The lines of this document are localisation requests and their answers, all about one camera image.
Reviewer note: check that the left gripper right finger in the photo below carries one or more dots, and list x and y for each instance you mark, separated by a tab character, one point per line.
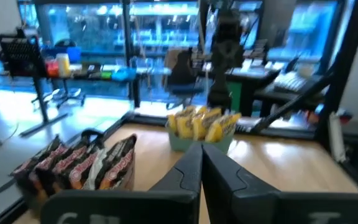
244	202

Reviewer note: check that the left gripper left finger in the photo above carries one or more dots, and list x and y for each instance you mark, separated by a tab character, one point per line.
166	202

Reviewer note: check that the teal plastic bin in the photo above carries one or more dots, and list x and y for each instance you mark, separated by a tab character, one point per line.
179	144

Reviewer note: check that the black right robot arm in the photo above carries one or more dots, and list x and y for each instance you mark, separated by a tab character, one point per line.
225	56

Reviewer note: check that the green bin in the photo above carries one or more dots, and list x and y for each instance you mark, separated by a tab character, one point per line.
235	96

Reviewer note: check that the white plastic bar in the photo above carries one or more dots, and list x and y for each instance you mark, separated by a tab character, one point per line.
336	137

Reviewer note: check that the black office desk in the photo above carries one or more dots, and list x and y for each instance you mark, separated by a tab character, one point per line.
253	77

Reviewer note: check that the black office chair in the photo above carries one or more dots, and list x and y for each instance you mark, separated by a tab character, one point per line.
183	74

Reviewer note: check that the dark brown plastic bin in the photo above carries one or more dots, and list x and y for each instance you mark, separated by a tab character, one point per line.
33	199

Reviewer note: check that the blue bag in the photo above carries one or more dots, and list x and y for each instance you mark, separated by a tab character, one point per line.
123	74

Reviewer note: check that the small green item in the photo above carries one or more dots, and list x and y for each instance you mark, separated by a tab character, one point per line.
106	74

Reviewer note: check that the long black desk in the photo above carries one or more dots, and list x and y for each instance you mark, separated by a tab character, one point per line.
104	70

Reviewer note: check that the white yellow canister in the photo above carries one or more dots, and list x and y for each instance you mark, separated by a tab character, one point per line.
63	63

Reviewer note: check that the blue storage box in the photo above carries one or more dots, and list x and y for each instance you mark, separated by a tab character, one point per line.
73	53

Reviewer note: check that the red container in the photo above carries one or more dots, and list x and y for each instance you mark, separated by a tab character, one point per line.
52	69

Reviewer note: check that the black perforated panel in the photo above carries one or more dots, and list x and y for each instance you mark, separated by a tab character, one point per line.
20	56

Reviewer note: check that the black desk leg frame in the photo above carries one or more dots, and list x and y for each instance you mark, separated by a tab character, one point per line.
42	102

